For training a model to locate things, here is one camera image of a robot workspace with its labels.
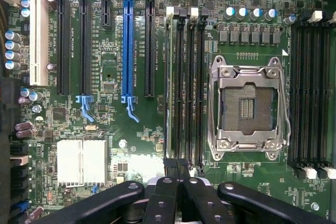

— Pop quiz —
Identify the blue SATA port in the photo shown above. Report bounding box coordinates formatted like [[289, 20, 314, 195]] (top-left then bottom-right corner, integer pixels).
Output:
[[9, 199, 30, 216]]

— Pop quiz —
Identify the square black controller chip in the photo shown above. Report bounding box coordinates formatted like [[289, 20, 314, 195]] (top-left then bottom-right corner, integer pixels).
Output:
[[53, 106, 67, 122]]

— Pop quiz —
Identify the long black expansion slot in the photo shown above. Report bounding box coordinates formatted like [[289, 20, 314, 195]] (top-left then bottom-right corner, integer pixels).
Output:
[[144, 0, 156, 98], [56, 0, 71, 97], [79, 0, 93, 96]]

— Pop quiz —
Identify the blue card retention latch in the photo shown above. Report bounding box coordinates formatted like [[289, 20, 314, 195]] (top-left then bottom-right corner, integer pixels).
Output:
[[75, 94, 95, 123], [121, 96, 141, 123]]

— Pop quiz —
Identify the steel wire locking lever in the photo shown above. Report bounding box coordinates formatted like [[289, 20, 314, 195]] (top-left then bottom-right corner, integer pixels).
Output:
[[207, 84, 221, 153], [277, 65, 292, 146]]

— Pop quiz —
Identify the white PCI expansion slot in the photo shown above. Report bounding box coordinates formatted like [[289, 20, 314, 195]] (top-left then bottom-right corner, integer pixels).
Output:
[[29, 0, 50, 87]]

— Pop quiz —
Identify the silver CPU socket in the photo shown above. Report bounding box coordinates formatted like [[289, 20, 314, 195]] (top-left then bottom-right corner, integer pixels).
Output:
[[207, 55, 292, 162]]

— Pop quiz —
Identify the silver finned chipset heatsink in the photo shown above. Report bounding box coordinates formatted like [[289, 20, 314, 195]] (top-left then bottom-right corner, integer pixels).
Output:
[[56, 138, 109, 188]]

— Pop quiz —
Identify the black RAM slot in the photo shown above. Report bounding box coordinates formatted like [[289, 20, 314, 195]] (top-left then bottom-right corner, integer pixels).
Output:
[[195, 8, 210, 173], [324, 11, 336, 180], [174, 7, 187, 162], [312, 11, 332, 180], [300, 10, 323, 180], [288, 10, 307, 180], [185, 7, 200, 170]]

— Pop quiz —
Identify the black SATA port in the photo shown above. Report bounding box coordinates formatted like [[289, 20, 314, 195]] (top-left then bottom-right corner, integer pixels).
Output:
[[9, 142, 29, 156]]

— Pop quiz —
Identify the green RAM stick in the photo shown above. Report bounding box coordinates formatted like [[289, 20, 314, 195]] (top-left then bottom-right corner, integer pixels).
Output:
[[166, 13, 174, 159]]

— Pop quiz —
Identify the blue expansion slot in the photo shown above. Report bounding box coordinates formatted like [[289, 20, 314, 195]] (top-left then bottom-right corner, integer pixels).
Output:
[[121, 0, 135, 98]]

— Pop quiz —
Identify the beige SATA port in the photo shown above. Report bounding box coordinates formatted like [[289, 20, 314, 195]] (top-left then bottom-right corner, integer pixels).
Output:
[[9, 155, 29, 166]]

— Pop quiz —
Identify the short black expansion slot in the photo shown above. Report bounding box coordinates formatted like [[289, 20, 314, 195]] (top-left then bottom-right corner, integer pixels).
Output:
[[100, 0, 114, 29]]

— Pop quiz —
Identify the braided black cable bundle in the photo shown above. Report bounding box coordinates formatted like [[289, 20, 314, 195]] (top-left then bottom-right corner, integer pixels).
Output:
[[0, 0, 9, 78]]

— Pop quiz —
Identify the RAM module in slot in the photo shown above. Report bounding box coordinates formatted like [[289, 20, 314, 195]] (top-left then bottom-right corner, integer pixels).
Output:
[[163, 6, 176, 161]]

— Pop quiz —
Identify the green PC motherboard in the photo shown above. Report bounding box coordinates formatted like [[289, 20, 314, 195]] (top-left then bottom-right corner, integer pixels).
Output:
[[0, 0, 336, 224]]

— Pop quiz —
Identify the black case frame part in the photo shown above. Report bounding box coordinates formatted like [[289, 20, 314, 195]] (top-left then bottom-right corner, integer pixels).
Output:
[[0, 76, 22, 224]]

